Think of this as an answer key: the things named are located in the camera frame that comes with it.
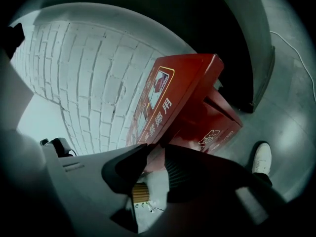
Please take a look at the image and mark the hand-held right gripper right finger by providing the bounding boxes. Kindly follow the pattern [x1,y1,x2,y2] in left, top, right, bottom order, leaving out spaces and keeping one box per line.
[164,144,289,237]

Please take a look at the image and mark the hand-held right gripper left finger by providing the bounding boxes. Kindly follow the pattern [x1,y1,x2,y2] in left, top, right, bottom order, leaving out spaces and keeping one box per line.
[40,143,149,234]

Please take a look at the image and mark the red fire extinguisher box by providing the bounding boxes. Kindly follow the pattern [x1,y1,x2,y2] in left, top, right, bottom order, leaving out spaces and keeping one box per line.
[125,53,225,148]

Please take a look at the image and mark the red metal fire equipment cabinet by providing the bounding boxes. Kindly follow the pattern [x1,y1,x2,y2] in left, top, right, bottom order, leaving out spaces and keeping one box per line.
[144,81,244,175]

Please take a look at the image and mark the wooden slatted planter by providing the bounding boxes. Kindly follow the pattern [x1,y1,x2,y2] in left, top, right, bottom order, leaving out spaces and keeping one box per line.
[132,182,151,204]

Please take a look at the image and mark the white charger plug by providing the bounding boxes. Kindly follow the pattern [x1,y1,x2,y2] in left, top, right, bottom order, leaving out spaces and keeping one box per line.
[147,205,165,214]

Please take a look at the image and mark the person's black clothing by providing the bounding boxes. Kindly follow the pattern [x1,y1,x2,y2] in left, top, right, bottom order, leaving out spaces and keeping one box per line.
[253,172,274,188]

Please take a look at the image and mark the person's white shoe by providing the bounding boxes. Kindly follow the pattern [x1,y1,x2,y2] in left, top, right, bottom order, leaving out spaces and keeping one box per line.
[251,142,273,175]

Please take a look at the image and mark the thin white cable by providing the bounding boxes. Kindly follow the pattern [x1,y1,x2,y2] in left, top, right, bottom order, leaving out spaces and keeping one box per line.
[270,30,316,97]

